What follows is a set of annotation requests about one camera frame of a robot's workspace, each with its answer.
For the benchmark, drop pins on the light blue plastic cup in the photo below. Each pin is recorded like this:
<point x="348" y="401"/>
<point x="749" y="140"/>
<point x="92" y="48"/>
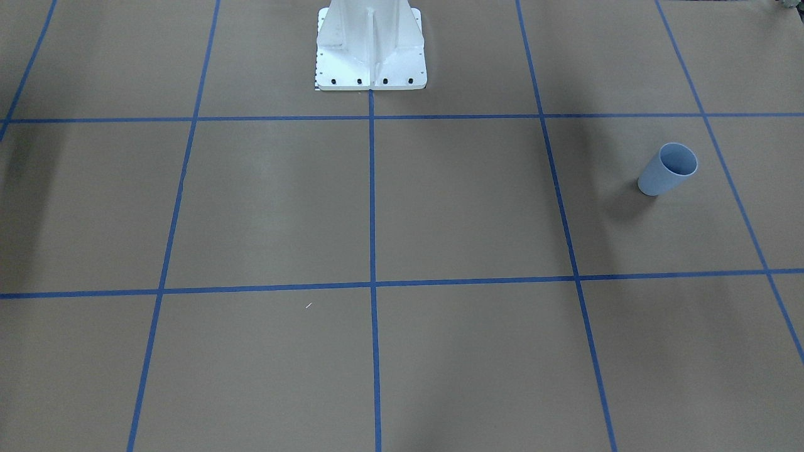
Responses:
<point x="672" y="165"/>

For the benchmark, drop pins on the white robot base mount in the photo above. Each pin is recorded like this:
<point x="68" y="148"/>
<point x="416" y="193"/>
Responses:
<point x="370" y="45"/>

